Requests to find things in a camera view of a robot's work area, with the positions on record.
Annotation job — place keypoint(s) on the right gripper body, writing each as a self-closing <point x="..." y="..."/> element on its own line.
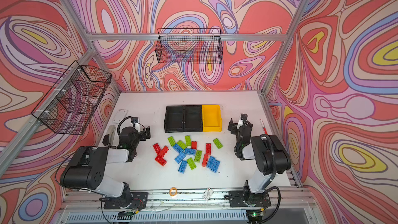
<point x="236" y="130"/>

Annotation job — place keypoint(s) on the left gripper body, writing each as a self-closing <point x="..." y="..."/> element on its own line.
<point x="142" y="136"/>

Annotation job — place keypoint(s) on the red lego brick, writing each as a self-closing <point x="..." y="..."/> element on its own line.
<point x="194" y="144"/>
<point x="205" y="160"/>
<point x="159" y="159"/>
<point x="163" y="151"/>
<point x="208" y="149"/>
<point x="157" y="148"/>

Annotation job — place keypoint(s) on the green lego brick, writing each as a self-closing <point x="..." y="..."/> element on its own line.
<point x="188" y="141"/>
<point x="182" y="145"/>
<point x="198" y="156"/>
<point x="171" y="141"/>
<point x="191" y="163"/>
<point x="217" y="143"/>

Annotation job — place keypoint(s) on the blue lego brick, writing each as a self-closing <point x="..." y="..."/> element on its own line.
<point x="177" y="148"/>
<point x="210" y="162"/>
<point x="190" y="151"/>
<point x="183" y="166"/>
<point x="215" y="166"/>
<point x="180" y="157"/>

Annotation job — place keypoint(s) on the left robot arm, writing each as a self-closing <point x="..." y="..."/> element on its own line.
<point x="86" y="169"/>

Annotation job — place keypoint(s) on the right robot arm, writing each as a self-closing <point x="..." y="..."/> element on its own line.
<point x="271" y="159"/>

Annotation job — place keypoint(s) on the red marker pen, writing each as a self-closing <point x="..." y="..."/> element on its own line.
<point x="263" y="127"/>

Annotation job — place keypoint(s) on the left black bin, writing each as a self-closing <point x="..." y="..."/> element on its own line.
<point x="174" y="119"/>

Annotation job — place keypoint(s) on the black bin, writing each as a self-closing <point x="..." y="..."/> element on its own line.
<point x="193" y="121"/>
<point x="174" y="119"/>

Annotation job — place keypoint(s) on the white plastic plate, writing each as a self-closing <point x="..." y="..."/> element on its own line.
<point x="119" y="116"/>

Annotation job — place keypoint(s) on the yellow bin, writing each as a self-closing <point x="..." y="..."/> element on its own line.
<point x="212" y="121"/>

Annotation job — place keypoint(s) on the grey stapler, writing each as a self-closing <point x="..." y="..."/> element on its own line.
<point x="108" y="138"/>

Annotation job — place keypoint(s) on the middle black bin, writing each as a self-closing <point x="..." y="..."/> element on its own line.
<point x="193" y="121"/>

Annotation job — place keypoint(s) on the white tag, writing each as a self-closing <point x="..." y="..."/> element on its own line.
<point x="207" y="194"/>

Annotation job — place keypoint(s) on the left wire basket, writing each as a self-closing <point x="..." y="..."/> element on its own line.
<point x="68" y="107"/>

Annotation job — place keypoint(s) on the wire basket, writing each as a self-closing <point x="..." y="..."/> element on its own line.
<point x="68" y="107"/>
<point x="189" y="46"/>

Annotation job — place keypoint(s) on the back wire basket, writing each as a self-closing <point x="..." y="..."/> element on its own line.
<point x="189" y="46"/>

